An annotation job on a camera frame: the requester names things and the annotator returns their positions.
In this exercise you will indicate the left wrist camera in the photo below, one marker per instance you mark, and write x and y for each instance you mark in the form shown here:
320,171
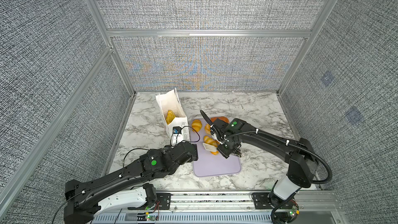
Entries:
177,136

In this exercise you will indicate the reddish brown triangular bread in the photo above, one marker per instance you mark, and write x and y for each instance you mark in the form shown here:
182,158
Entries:
223,118

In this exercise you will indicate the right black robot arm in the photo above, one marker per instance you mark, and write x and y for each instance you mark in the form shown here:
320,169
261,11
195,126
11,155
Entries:
302,163

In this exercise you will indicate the white paper gift bag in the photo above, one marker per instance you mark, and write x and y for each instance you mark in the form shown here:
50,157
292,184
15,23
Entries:
171,101

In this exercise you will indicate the small round croissant top left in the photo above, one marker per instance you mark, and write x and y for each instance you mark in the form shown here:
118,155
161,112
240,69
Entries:
197,125

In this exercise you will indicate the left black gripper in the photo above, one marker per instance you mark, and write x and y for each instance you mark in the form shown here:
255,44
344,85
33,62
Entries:
196,157

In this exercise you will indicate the lavender plastic tray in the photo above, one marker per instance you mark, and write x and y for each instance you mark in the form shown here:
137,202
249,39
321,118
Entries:
209,164

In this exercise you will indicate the round flaky bun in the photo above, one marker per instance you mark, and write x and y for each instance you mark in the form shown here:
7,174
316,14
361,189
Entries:
208,129

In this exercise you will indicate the aluminium front rail frame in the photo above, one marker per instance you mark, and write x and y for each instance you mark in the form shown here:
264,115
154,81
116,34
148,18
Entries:
224,207

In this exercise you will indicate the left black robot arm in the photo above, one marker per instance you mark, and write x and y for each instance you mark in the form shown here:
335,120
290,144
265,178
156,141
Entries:
83,197

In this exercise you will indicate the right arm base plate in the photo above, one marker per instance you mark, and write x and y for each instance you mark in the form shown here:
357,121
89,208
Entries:
261,202

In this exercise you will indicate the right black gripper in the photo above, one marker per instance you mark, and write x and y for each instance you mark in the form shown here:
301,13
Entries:
224,152

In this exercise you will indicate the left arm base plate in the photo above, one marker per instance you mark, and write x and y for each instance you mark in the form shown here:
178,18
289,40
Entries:
162,200

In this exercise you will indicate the large croissant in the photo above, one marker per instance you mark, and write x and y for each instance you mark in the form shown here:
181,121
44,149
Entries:
170,117

